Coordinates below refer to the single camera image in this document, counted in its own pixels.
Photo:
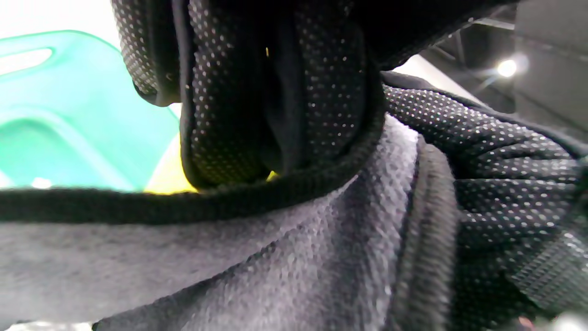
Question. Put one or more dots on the person's left hand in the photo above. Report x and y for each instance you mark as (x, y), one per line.
(321, 69)

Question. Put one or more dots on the grey hand towel black trim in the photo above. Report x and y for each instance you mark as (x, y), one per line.
(229, 266)

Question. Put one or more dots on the green plastic basket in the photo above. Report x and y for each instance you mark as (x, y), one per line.
(69, 115)

